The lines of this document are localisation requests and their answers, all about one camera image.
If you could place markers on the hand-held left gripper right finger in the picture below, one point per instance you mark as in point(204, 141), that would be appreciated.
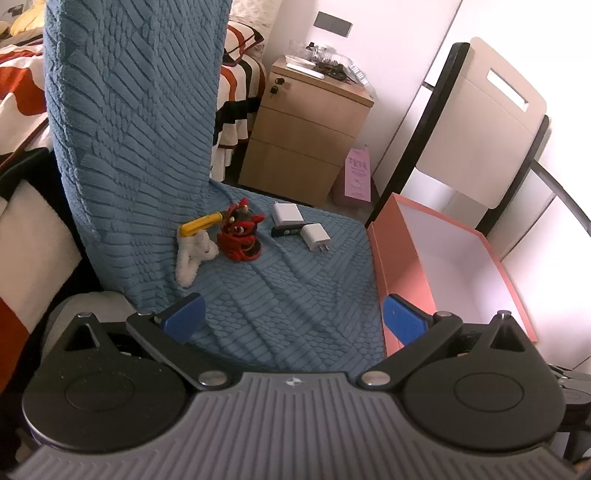
point(404, 321)

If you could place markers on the striped pillow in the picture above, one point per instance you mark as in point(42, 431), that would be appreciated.
point(244, 41)

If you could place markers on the pink cardboard box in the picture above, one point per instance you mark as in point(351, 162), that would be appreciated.
point(383, 258)

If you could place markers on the small black device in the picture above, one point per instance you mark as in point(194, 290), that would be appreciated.
point(284, 230)

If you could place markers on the wooden nightstand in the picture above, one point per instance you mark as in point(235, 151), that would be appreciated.
point(300, 138)

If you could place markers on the white plush toy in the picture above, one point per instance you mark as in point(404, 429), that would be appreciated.
point(189, 263)

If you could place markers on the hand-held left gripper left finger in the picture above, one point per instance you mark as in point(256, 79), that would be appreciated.
point(187, 316)

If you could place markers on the white chair black frame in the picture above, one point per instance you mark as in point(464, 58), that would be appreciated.
point(489, 115)

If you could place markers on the red figurine toy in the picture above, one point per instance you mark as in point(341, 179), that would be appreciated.
point(235, 230)

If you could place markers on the blue textured blanket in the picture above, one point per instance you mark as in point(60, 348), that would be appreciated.
point(138, 138)

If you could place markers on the black key bunch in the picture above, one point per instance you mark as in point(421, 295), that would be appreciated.
point(277, 86)

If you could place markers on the white flat remote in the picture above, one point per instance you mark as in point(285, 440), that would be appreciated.
point(304, 67)

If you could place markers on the striped bed duvet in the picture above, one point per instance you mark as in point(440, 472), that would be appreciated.
point(18, 92)

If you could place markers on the grey wall switch panel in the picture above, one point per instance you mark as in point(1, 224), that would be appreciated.
point(333, 24)

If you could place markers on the yellow cloth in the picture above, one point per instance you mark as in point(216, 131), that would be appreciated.
point(30, 21)

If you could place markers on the pink paper bag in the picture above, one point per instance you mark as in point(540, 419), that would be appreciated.
point(355, 177)

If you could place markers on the white wall charger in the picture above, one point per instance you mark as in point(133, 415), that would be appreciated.
point(287, 214)
point(315, 235)

